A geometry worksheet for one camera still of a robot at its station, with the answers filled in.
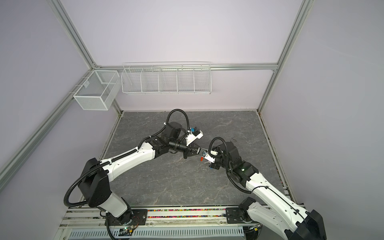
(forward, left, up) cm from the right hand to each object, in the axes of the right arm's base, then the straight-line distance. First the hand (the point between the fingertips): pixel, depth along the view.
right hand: (208, 150), depth 77 cm
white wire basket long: (+49, +27, +12) cm, 57 cm away
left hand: (-3, +3, +3) cm, 5 cm away
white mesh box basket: (+42, +72, +8) cm, 84 cm away
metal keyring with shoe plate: (-9, +2, +11) cm, 14 cm away
